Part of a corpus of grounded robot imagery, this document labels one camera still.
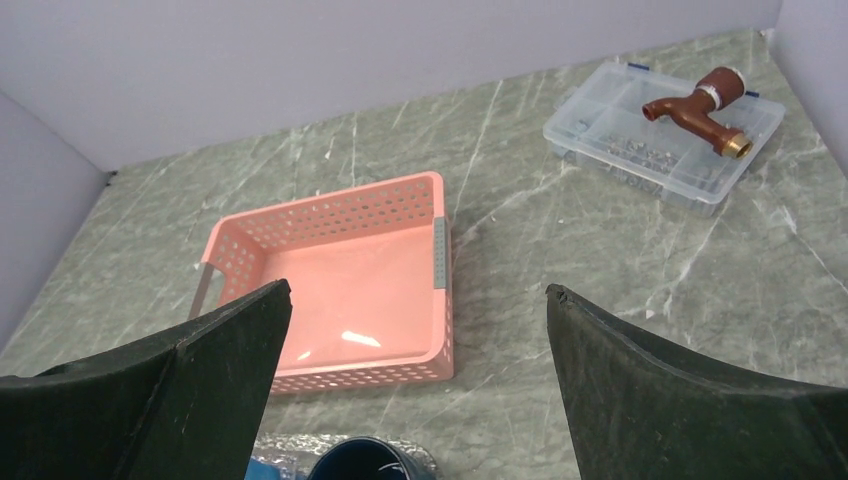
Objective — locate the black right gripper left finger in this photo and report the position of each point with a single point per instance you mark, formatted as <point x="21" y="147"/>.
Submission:
<point x="183" y="403"/>

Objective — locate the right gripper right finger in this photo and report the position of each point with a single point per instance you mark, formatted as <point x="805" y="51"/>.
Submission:
<point x="640" y="406"/>

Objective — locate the clear textured plastic tray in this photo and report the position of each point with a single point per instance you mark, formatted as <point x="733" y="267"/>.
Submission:
<point x="295" y="455"/>

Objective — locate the dark blue mug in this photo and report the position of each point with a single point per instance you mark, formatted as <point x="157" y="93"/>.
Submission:
<point x="367" y="458"/>

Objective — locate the pink plastic perforated basket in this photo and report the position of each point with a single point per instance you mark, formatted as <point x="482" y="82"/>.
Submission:
<point x="370" y="275"/>

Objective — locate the blue toothpaste tube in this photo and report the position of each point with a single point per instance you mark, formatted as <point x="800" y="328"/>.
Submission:
<point x="258" y="470"/>

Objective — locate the clear plastic organizer box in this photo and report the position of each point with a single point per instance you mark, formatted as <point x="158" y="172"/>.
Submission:
<point x="601" y="126"/>

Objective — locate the brown copper faucet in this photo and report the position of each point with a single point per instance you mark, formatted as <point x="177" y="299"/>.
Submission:
<point x="718" y="89"/>

